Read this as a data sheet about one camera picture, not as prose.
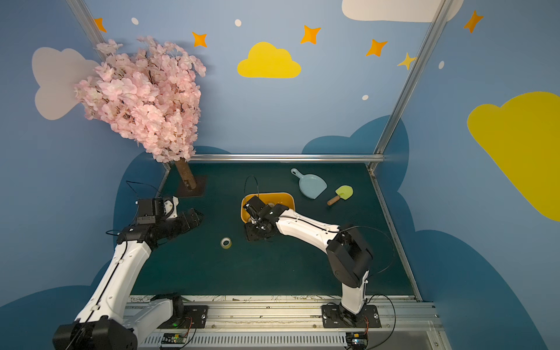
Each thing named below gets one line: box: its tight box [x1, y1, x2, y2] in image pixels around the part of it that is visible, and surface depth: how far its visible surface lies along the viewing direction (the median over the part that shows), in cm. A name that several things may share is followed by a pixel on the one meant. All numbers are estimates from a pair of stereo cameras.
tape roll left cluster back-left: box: [220, 236, 233, 250], surface depth 93 cm
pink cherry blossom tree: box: [74, 35, 207, 163], surface depth 70 cm
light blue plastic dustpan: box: [290, 167, 328, 200], surface depth 116 cm
